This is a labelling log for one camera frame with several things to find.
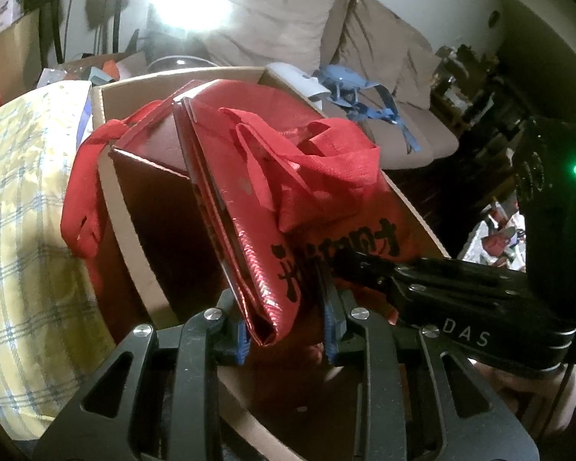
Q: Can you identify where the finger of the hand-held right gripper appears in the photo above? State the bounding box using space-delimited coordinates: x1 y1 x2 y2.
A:
324 249 529 290
338 269 526 310

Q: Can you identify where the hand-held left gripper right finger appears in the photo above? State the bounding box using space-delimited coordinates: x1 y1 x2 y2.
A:
317 269 541 461

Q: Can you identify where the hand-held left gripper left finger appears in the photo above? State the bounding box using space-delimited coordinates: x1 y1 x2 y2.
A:
31 288 250 461

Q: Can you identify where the red plastic bag bundle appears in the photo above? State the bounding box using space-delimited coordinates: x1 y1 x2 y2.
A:
173 79 433 347

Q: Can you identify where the large cardboard box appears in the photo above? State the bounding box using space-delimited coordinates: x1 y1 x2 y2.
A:
89 65 452 461

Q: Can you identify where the person's right hand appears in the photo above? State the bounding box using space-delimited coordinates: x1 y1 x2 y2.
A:
470 360 576 443

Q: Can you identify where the newspaper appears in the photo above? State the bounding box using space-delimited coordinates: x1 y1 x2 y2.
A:
461 197 529 272

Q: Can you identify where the brown sofa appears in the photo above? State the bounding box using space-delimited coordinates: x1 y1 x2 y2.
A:
146 0 462 171

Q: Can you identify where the dark cluttered shelf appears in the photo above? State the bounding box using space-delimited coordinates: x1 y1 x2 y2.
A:
429 43 529 154

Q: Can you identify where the small brown sofa cushion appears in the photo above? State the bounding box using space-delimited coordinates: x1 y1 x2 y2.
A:
396 41 442 111

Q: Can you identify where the white dome-shaped device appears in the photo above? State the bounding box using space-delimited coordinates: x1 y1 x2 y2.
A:
264 61 329 106

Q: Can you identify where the medium brown sofa cushion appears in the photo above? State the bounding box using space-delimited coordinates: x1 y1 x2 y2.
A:
338 0 414 87

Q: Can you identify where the yellow plaid tablecloth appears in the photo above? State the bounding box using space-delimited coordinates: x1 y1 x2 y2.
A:
0 84 121 440

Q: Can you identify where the large brown sofa cushion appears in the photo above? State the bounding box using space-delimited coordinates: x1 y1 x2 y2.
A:
206 0 341 65

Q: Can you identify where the white and blue bag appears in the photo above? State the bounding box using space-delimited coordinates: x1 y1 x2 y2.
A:
76 84 96 147

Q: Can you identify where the open box of clutter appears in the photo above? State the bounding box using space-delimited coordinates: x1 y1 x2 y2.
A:
36 50 147 90

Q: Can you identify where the black speaker stand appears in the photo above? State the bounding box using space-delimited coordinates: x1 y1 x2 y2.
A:
38 2 65 65
101 0 123 53

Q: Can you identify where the brown cardboard carton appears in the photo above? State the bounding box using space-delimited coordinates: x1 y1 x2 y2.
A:
0 10 46 111

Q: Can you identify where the blue massager with straps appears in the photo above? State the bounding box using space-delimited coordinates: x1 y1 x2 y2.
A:
312 63 420 152

